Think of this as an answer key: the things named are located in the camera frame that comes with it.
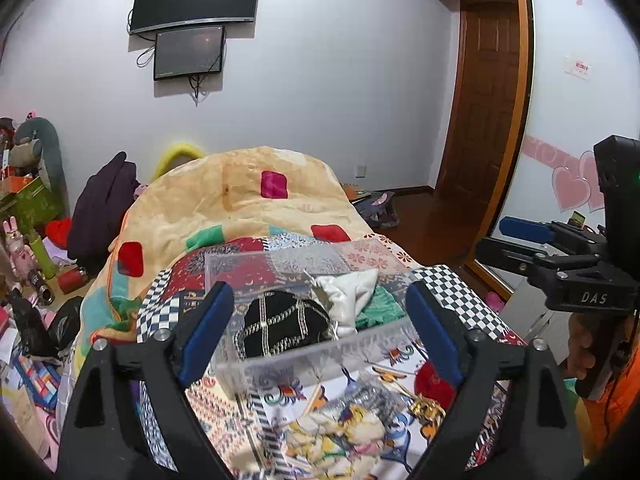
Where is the person's right hand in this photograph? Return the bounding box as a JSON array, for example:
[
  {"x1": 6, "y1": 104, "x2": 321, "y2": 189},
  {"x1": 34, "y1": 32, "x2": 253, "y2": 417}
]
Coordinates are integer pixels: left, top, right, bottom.
[{"x1": 566, "y1": 316, "x2": 603, "y2": 381}]

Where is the silver mesh bag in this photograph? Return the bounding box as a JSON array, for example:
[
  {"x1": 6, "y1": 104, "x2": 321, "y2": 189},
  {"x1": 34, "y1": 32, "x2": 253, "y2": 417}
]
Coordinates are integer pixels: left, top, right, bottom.
[{"x1": 320, "y1": 375, "x2": 407, "y2": 432}]

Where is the brown wooden door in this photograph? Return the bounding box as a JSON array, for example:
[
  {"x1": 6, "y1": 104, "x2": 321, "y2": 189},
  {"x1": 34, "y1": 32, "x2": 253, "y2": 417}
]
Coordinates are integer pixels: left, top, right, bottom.
[{"x1": 434, "y1": 2, "x2": 522, "y2": 212}]

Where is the white paper label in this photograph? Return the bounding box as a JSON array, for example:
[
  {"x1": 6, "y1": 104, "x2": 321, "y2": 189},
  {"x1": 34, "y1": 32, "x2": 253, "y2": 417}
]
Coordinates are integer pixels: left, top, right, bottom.
[{"x1": 563, "y1": 53, "x2": 596, "y2": 81}]

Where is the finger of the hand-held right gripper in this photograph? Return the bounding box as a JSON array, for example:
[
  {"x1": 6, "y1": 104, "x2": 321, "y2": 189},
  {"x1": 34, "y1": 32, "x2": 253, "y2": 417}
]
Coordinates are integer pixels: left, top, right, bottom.
[
  {"x1": 499, "y1": 216, "x2": 557, "y2": 247},
  {"x1": 474, "y1": 236, "x2": 551, "y2": 282}
]

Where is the white cloth pouch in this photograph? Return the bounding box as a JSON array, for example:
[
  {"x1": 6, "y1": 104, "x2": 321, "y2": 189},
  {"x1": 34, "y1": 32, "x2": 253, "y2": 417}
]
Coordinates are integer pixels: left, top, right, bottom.
[{"x1": 311, "y1": 268, "x2": 380, "y2": 337}]

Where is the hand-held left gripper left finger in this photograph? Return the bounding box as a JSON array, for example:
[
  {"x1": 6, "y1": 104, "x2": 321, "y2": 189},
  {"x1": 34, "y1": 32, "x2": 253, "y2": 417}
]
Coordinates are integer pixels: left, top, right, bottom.
[{"x1": 55, "y1": 281, "x2": 236, "y2": 480}]

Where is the dark purple coat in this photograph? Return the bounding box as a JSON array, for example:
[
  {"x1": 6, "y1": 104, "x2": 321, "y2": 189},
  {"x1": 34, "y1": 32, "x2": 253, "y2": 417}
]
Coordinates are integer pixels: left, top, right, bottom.
[{"x1": 66, "y1": 151, "x2": 142, "y2": 277}]

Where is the white sliding wardrobe door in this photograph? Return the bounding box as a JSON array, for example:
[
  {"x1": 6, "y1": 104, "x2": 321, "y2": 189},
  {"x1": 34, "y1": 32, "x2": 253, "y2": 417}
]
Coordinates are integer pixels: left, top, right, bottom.
[{"x1": 462, "y1": 0, "x2": 640, "y2": 301}]

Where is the green cardboard box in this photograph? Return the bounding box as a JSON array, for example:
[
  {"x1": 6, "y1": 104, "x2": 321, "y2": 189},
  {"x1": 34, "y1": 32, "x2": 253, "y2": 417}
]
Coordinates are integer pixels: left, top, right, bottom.
[{"x1": 14, "y1": 177, "x2": 64, "y2": 227}]

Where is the yellow floral cloth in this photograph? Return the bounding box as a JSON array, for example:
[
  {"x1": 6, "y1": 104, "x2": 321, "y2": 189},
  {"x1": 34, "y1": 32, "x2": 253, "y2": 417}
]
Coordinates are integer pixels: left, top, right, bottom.
[{"x1": 284, "y1": 404, "x2": 387, "y2": 479}]

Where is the small wall monitor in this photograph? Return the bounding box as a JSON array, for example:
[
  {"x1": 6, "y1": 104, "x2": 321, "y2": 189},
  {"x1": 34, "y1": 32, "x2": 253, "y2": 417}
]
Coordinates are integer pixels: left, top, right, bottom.
[{"x1": 153, "y1": 25, "x2": 226, "y2": 82}]

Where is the red velvet pouch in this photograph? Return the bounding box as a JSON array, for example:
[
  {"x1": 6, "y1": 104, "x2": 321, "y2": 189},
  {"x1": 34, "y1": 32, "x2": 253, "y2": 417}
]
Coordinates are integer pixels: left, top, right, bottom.
[{"x1": 416, "y1": 359, "x2": 455, "y2": 407}]

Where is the pink slipper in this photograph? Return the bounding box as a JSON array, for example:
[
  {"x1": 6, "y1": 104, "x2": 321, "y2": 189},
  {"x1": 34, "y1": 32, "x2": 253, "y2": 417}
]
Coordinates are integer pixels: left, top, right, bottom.
[{"x1": 482, "y1": 290, "x2": 509, "y2": 314}]

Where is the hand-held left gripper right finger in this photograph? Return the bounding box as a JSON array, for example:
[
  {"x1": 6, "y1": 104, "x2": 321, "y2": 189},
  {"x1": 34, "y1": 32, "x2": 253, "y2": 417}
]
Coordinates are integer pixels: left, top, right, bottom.
[{"x1": 405, "y1": 280, "x2": 586, "y2": 480}]

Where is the clear plastic storage box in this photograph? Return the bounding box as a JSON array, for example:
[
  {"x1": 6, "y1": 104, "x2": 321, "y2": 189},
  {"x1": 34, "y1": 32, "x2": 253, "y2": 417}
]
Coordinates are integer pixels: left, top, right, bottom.
[{"x1": 204, "y1": 240, "x2": 426, "y2": 397}]

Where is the orange patchwork blanket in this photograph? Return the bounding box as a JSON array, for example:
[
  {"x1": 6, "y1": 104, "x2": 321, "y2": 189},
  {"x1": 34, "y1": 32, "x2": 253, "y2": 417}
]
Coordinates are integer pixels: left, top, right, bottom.
[{"x1": 80, "y1": 146, "x2": 377, "y2": 352}]

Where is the pink bunny toy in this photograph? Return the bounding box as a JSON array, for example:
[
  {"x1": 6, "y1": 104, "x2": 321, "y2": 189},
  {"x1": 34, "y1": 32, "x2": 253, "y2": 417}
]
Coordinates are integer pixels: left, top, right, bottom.
[{"x1": 2, "y1": 217, "x2": 34, "y2": 282}]

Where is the patchwork printed bedsheet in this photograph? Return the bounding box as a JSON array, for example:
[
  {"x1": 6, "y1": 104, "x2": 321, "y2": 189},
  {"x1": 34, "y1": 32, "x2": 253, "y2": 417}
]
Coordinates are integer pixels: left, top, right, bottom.
[{"x1": 134, "y1": 232, "x2": 532, "y2": 480}]

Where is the gold ribbon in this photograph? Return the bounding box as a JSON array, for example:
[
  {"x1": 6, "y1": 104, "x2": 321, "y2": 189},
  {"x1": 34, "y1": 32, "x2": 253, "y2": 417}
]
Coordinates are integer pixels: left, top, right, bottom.
[{"x1": 407, "y1": 394, "x2": 447, "y2": 425}]

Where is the black monitor cable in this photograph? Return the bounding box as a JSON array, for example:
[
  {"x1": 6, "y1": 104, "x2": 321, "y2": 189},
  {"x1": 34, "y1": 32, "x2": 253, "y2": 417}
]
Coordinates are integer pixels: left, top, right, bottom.
[{"x1": 187, "y1": 74, "x2": 209, "y2": 107}]

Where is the green knitted cloth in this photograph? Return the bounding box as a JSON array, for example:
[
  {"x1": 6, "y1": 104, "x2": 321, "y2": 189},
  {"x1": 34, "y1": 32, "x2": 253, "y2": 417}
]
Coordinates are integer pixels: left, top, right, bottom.
[{"x1": 356, "y1": 285, "x2": 408, "y2": 332}]

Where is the black can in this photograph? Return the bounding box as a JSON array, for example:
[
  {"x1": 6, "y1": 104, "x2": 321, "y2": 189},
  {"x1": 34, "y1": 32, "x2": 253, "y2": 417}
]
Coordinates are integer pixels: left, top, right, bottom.
[{"x1": 27, "y1": 270, "x2": 54, "y2": 306}]

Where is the purple bag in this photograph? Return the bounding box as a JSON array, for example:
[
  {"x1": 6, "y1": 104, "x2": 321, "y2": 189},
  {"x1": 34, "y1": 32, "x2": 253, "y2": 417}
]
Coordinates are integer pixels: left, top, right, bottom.
[{"x1": 356, "y1": 191, "x2": 401, "y2": 230}]

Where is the green bottle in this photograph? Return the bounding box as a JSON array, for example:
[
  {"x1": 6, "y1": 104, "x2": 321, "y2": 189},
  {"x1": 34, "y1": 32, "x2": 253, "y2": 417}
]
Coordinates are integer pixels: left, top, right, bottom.
[{"x1": 27, "y1": 232, "x2": 57, "y2": 281}]

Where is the black pouch with gold trim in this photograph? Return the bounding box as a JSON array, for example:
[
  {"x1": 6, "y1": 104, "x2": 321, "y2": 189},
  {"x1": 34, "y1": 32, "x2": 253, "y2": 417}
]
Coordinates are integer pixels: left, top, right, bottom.
[{"x1": 234, "y1": 290, "x2": 335, "y2": 361}]

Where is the black plastic bag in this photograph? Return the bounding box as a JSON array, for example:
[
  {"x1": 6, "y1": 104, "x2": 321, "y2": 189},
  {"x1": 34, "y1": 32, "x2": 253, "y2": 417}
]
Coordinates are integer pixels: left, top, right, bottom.
[{"x1": 47, "y1": 296, "x2": 85, "y2": 352}]

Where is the grey plush toy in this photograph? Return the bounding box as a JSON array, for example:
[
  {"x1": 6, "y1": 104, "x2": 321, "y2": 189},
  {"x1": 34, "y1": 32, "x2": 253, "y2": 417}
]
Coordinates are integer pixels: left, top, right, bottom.
[{"x1": 9, "y1": 117, "x2": 69, "y2": 212}]

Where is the red heart cushion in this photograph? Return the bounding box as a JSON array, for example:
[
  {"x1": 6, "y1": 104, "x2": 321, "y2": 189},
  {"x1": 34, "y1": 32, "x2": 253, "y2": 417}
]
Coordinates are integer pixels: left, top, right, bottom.
[{"x1": 45, "y1": 216, "x2": 74, "y2": 249}]

